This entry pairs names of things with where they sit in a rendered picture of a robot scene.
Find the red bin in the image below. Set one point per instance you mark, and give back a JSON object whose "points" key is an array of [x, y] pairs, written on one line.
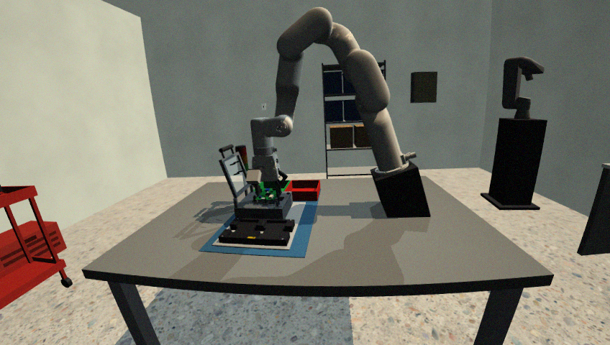
{"points": [[304, 190]]}

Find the green circuit board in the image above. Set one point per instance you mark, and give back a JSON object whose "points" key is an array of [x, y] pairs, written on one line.
{"points": [[267, 193]]}

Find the green bin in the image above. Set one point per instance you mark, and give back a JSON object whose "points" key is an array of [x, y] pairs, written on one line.
{"points": [[271, 185]]}

